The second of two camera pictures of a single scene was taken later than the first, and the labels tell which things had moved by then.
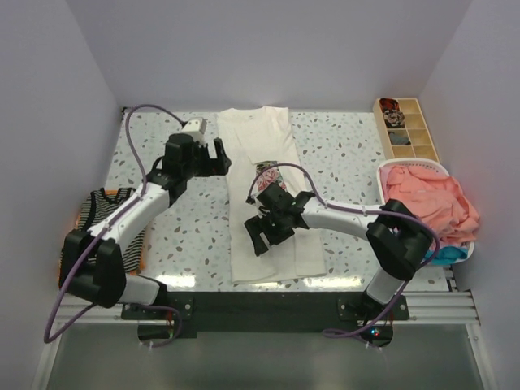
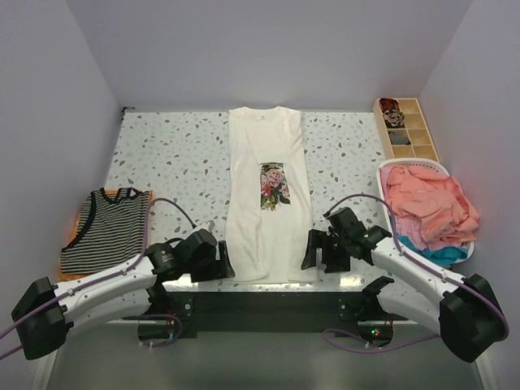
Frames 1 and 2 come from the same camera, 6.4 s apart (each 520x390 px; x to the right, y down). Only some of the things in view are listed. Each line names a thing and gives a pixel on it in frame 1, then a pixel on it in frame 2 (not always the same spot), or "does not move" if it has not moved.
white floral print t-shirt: [260, 149] does not move
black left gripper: [214, 166] → [217, 269]
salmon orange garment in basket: [436, 199] does not move
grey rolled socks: [397, 139] does not move
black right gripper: [257, 224] → [319, 239]
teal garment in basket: [447, 255] does not move
